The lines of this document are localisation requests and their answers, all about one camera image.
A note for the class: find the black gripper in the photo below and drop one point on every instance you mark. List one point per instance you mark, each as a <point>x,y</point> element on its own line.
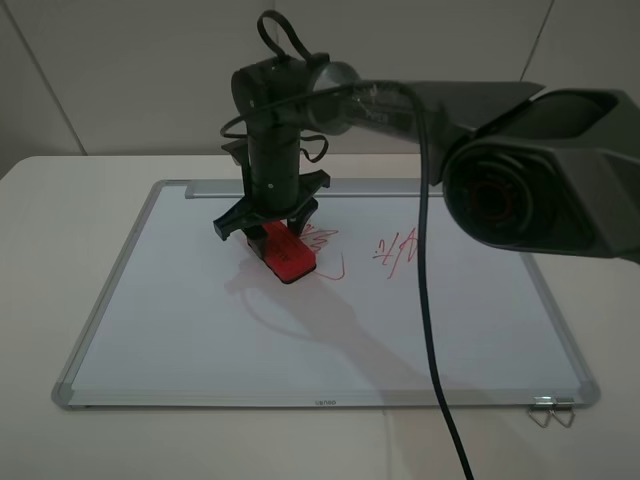
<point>274,187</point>

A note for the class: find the red whiteboard eraser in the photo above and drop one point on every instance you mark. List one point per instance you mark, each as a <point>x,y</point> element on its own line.
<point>286,255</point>

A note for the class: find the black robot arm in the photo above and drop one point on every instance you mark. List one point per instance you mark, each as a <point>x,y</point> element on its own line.
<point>520,169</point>

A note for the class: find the left metal hanging clip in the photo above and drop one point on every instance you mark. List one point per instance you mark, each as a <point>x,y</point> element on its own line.
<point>540,411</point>

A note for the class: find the metal hanging clip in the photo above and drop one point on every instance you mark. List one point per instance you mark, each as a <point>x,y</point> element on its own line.
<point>540,411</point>
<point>562,410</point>

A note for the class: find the right metal hanging clip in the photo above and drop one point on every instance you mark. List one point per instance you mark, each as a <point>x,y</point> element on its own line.
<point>562,410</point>

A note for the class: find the white whiteboard with aluminium frame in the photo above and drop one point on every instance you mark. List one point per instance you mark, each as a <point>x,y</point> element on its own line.
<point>186,319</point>

